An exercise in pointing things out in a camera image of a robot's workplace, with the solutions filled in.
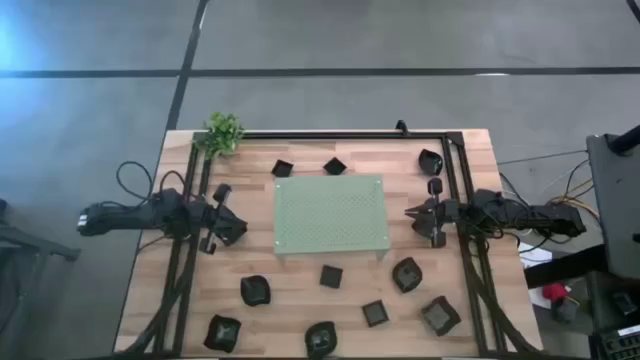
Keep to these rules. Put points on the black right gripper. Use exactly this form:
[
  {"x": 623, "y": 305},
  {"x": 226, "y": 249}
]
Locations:
[{"x": 450, "y": 212}]

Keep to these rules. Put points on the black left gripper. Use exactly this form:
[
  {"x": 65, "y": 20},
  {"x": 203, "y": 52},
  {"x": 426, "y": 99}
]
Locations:
[{"x": 207, "y": 220}]

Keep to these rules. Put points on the black leaf-shaped plate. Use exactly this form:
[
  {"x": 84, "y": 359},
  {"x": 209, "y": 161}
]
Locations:
[
  {"x": 407, "y": 274},
  {"x": 430, "y": 161},
  {"x": 255, "y": 290},
  {"x": 320, "y": 340}
]

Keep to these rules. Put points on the small black square plate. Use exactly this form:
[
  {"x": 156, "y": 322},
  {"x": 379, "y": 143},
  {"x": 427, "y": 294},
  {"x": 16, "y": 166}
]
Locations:
[
  {"x": 375, "y": 313},
  {"x": 331, "y": 276},
  {"x": 334, "y": 166},
  {"x": 282, "y": 168}
]

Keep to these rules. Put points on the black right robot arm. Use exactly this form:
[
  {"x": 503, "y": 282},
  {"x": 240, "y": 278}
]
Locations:
[{"x": 550, "y": 220}]

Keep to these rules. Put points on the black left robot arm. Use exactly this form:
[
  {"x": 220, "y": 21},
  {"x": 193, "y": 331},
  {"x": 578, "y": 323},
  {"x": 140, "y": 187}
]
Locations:
[{"x": 125, "y": 217}]

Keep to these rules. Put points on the green plant in white pot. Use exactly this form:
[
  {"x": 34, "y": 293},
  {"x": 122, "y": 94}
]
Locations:
[{"x": 220, "y": 135}]

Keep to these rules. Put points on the white perforated metal rack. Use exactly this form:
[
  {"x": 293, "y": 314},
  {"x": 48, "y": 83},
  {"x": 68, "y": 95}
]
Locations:
[{"x": 330, "y": 215}]

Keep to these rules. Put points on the white paper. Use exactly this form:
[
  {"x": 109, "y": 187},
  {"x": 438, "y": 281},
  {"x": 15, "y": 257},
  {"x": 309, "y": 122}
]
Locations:
[{"x": 535, "y": 256}]

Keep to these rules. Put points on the red object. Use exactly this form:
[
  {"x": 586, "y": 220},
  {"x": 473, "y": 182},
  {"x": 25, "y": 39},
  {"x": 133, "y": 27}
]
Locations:
[{"x": 555, "y": 291}]

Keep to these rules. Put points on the dark grey bag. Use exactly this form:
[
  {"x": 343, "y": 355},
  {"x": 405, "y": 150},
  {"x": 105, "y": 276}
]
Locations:
[{"x": 565, "y": 311}]

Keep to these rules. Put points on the grey metal stand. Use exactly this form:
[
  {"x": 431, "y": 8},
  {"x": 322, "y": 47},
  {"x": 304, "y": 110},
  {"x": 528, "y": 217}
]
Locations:
[{"x": 30, "y": 245}]

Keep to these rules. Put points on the black storage crate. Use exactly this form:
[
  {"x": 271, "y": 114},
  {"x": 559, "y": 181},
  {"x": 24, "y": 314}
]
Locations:
[{"x": 617, "y": 345}]

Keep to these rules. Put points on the curved clamp bracket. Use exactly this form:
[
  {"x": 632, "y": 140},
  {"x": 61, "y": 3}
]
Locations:
[{"x": 401, "y": 127}]

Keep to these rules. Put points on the black camera stand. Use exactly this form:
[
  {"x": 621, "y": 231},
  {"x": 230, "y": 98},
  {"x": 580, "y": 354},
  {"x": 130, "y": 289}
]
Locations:
[{"x": 627, "y": 140}]

